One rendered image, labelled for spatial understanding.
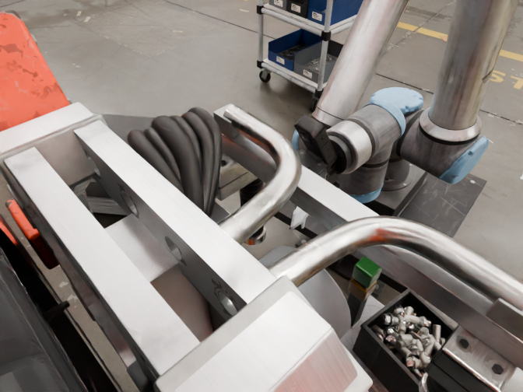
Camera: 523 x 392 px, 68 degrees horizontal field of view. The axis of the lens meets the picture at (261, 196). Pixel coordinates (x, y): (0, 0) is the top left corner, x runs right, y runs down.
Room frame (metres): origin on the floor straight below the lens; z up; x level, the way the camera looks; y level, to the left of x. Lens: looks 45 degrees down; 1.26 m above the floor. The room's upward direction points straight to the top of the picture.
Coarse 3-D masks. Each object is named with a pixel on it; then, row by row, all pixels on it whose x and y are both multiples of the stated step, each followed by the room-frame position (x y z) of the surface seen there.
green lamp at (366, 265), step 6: (366, 258) 0.43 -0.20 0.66; (360, 264) 0.42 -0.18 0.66; (366, 264) 0.42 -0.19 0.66; (372, 264) 0.42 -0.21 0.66; (354, 270) 0.42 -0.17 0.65; (360, 270) 0.41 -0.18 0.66; (366, 270) 0.41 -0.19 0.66; (372, 270) 0.41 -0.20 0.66; (378, 270) 0.41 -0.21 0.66; (354, 276) 0.41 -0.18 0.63; (360, 276) 0.40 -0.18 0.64; (366, 276) 0.40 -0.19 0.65; (372, 276) 0.39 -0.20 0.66; (378, 276) 0.41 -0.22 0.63; (360, 282) 0.40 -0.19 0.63; (366, 282) 0.39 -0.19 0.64; (372, 282) 0.40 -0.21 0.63
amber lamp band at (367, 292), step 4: (352, 280) 0.42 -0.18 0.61; (376, 280) 0.42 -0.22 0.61; (352, 284) 0.41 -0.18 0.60; (356, 284) 0.41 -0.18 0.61; (372, 284) 0.41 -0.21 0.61; (376, 284) 0.41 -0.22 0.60; (348, 288) 0.42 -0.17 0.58; (352, 288) 0.41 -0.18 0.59; (356, 288) 0.40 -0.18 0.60; (360, 288) 0.40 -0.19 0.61; (368, 288) 0.40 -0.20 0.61; (372, 288) 0.40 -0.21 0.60; (352, 292) 0.41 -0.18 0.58; (356, 292) 0.40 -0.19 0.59; (360, 292) 0.40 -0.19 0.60; (364, 292) 0.39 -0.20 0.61; (368, 292) 0.40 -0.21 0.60; (356, 296) 0.40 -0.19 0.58; (360, 296) 0.39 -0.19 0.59; (364, 296) 0.39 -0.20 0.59; (360, 300) 0.39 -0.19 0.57
